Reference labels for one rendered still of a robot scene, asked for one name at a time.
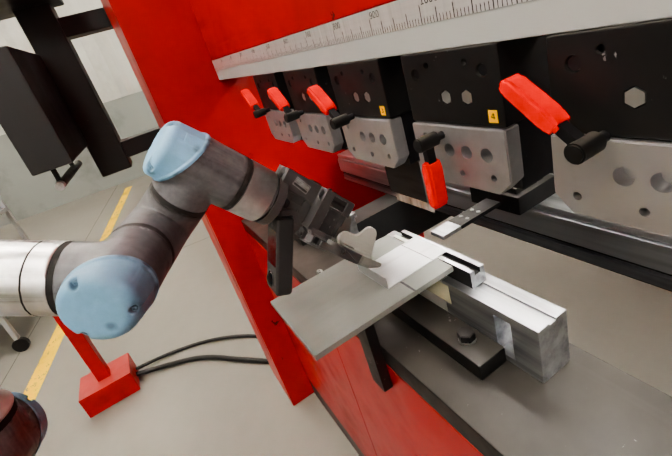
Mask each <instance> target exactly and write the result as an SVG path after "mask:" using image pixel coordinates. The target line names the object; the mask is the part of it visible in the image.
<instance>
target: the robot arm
mask: <svg viewBox="0 0 672 456"><path fill-rule="evenodd" d="M143 171H144V173H145V174H147V175H148V176H150V177H152V179H153V180H152V182H151V184H150V185H149V187H148V188H147V190H146V192H145V193H144V195H143V196H142V198H141V199H140V201H139V203H138V204H137V206H136V207H135V208H134V210H133V211H132V212H131V213H130V214H129V215H128V216H127V217H126V218H125V219H124V220H123V222H122V223H121V224H120V225H119V226H118V227H117V228H116V229H115V230H114V231H113V232H112V233H111V234H110V235H109V236H108V237H107V238H106V239H105V240H103V241H56V240H0V316H59V318H60V319H61V321H62V322H63V323H64V324H65V325H66V326H67V327H68V328H69V329H70V330H72V331H73V332H75V333H77V334H80V333H82V334H85V335H87V336H89V337H90V338H91V339H99V340H104V339H112V338H116V337H119V336H121V335H124V334H125V333H127V332H129V331H130V330H131V329H133V328H134V327H135V326H136V325H137V323H138V322H139V321H140V319H142V317H143V316H144V315H145V313H146V311H147V310H148V309H149V308H150V307H151V305H152V304H153V303H154V301H155V299H156V297H157V294H158V291H159V288H160V286H161V285H162V283H163V281H164V279H165V277H166V275H167V274H168V272H169V270H170V269H171V267H172V266H173V264H174V262H175V260H176V258H177V257H178V255H179V253H180V251H181V249H182V248H183V246H184V244H185V242H186V241H187V239H188V238H189V236H190V234H191V233H192V232H193V230H194V229H195V227H196V226H197V224H198V223H199V221H200V220H201V219H202V217H203V216H204V214H205V212H206V211H207V209H208V207H209V206H210V205H211V204H212V205H215V206H217V207H219V208H222V209H224V210H226V211H228V212H231V213H233V214H235V215H237V216H240V217H242V218H244V219H247V220H249V221H255V222H257V223H259V224H261V225H267V224H268V255H267V284H268V285H269V287H270V288H271V289H272V290H273V292H274V293H275V294H276V295H277V296H283V295H289V294H291V293H292V276H293V238H294V239H300V240H302V241H304V242H305V243H307V244H309V245H311V246H313V247H315V248H317V249H320V250H322V251H325V250H327V251H329V252H331V253H333V254H335V255H337V256H339V257H341V258H343V259H346V260H348V261H350V262H353V263H355V264H358V265H360V266H363V267H366V268H378V267H380V266H381V263H379V262H377V261H375V260H373V259H372V252H373V248H374V244H375V240H376V236H377V232H376V230H375V229H374V228H373V227H370V226H368V227H366V228H364V229H363V230H362V231H360V232H359V233H357V234H353V233H351V232H349V229H350V225H351V217H350V216H349V215H350V214H351V212H352V210H353V208H354V206H355V204H354V203H352V202H350V201H348V200H346V199H345V198H343V197H341V196H340V195H338V194H337V193H336V192H334V191H333V192H332V189H331V188H328V189H327V188H325V187H323V186H321V185H320V184H319V183H318V182H316V181H314V180H312V179H308V178H306V177H304V176H302V175H301V174H299V173H297V172H295V171H294V170H292V169H290V168H288V167H285V166H283V165H280V164H279V166H278V168H277V170H276V172H274V171H273V170H271V169H269V168H267V167H265V166H263V165H262V164H260V163H258V162H256V161H254V160H252V159H250V158H248V157H246V156H245V155H243V154H241V153H239V152H237V151H235V150H234V149H232V148H230V147H228V146H226V145H224V144H223V143H221V142H219V141H217V140H215V139H213V138H212V137H211V136H210V135H209V134H207V133H205V132H200V131H198V130H196V129H194V128H192V127H190V126H187V125H185V124H183V123H181V122H179V121H170V122H168V123H166V124H165V125H164V126H163V127H162V128H161V130H160V131H159V132H158V134H157V136H156V137H155V139H154V141H153V143H152V145H151V147H150V148H149V150H148V152H147V155H146V157H145V160H144V163H143ZM318 184H319V185H318ZM332 207H333V208H332ZM334 208H335V209H334ZM336 209H337V210H336ZM338 210H339V211H338ZM47 427H48V421H47V416H46V413H45V411H44V409H43V408H42V406H41V405H40V404H39V403H38V402H37V401H36V400H34V399H32V400H29V399H28V395H25V394H22V393H18V392H10V391H9V390H5V389H0V456H35V455H36V453H37V452H38V450H39V448H40V445H41V442H42V440H43V439H44V437H45V435H46V432H47Z"/></svg>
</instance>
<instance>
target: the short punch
mask: <svg viewBox="0 0 672 456"><path fill-rule="evenodd" d="M385 170H386V174H387V178H388V182H389V186H390V190H391V191H392V192H395V193H396V196H397V200H400V201H403V202H405V203H408V204H411V205H414V206H417V207H420V208H423V209H425V210H428V211H431V212H434V213H435V209H434V208H432V207H431V206H430V203H429V199H428V195H427V190H426V186H425V181H424V177H423V172H422V165H421V162H420V160H418V161H416V162H414V163H412V164H407V163H404V164H402V165H400V166H398V167H396V168H391V167H387V166H385Z"/></svg>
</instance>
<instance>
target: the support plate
mask: <svg viewBox="0 0 672 456"><path fill-rule="evenodd" d="M403 243H404V242H402V241H400V240H398V239H395V238H393V237H391V236H389V235H386V236H384V237H383V238H381V239H379V240H377V241H376V242H375V244H374V248H373V252H372V259H373V260H377V259H378V258H380V257H382V256H383V255H385V254H387V253H388V252H390V251H392V250H393V249H395V248H397V247H398V246H400V245H402V244H403ZM453 271H454V270H453V266H451V265H449V264H447V263H445V262H443V261H441V260H439V259H437V258H436V259H435V260H432V262H430V263H429V264H427V265H425V266H424V267H422V268H421V269H419V270H418V271H416V272H415V273H413V274H411V275H410V276H408V277H407V278H405V279H404V280H402V282H404V283H406V284H407V285H409V286H410V287H412V288H414V289H415V290H416V291H413V290H411V289H410V288H408V287H406V286H405V285H403V284H402V283H400V282H399V283H398V284H396V285H394V286H393V287H391V288H390V289H386V288H385V287H383V286H382V285H380V284H379V283H377V282H376V281H374V280H372V279H371V278H369V277H368V276H366V275H365V274H363V273H362V272H360V271H359V268H358V265H357V264H355V263H353V262H350V261H348V260H346V259H344V260H342V261H340V262H339V263H337V264H335V265H333V266H332V267H330V268H328V269H326V270H325V271H323V272H321V273H319V274H317V275H316V276H314V277H312V278H310V279H309V280H307V281H305V282H303V283H302V284H300V285H298V286H296V287H295V288H293V289H292V293H291V294H289V295H283V296H279V297H277V298H275V299H273V300H272V301H270V303H271V305H272V306H273V308H274V309H275V310H276V311H277V313H278V314H279V315H280V316H281V318H282V319H283V320H284V321H285V322H286V324H287V325H288V326H289V327H290V329H291V330H292V331H293V332H294V334H295V335H296V336H297V337H298V339H299V340H300V341H301V342H302V344H303V345H304V346H305V347H306V349H307V350H308V351H309V352H310V353H311V355H312V356H313V357H314V358H315V360H316V361H317V360H319V359H320V358H322V357H323V356H325V355H327V354H328V353H330V352H331V351H333V350H334V349H336V348H337V347H339V346H340V345H342V344H343V343H345V342H346V341H348V340H349V339H351V338H352V337H354V336H355V335H357V334H359V333H360V332H362V331H363V330H365V329H366V328H368V327H369V326H371V325H372V324H374V323H375V322H377V321H378V320H380V319H381V318H383V317H384V316H386V315H387V314H389V313H390V312H392V311H394V310H395V309H397V308H398V307H400V306H401V305H403V304H404V303H406V302H407V301H409V300H410V299H412V298H413V297H415V296H416V295H418V294H419V293H421V292H422V291H424V290H425V289H427V288H429V287H430V286H432V285H433V284H435V283H436V282H438V281H439V280H441V279H442V278H444V277H445V276H447V275H448V274H450V273H451V272H453Z"/></svg>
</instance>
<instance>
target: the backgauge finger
mask: <svg viewBox="0 0 672 456"><path fill-rule="evenodd" d="M470 193H471V199H472V202H474V203H477V204H476V205H474V206H472V207H471V208H469V209H467V210H466V211H464V212H462V213H460V214H459V215H457V216H455V217H454V218H452V219H450V220H449V221H447V222H445V223H444V224H442V225H440V226H439V227H437V228H435V229H433V230H432V231H430V232H431V235H433V236H435V237H438V238H440V239H442V240H445V239H447V238H448V237H450V236H452V235H453V234H455V233H457V232H458V231H460V230H461V229H463V228H465V227H466V226H468V225H470V224H471V223H473V222H474V221H476V220H478V219H479V218H481V217H483V216H484V215H486V214H488V213H489V212H491V211H492V210H494V209H499V210H502V211H506V212H509V213H513V214H516V215H522V214H523V213H525V212H527V211H528V210H530V209H531V208H533V207H534V206H536V205H537V204H539V203H541V202H542V201H544V200H545V199H547V198H548V197H550V196H551V195H553V194H555V184H554V175H551V174H548V175H546V176H544V177H543V178H541V179H539V180H538V181H536V182H534V183H533V184H531V185H530V186H528V187H526V188H525V189H520V188H515V187H512V188H511V189H509V190H507V191H506V192H504V193H502V194H495V193H491V192H487V191H483V190H479V189H475V188H471V187H470Z"/></svg>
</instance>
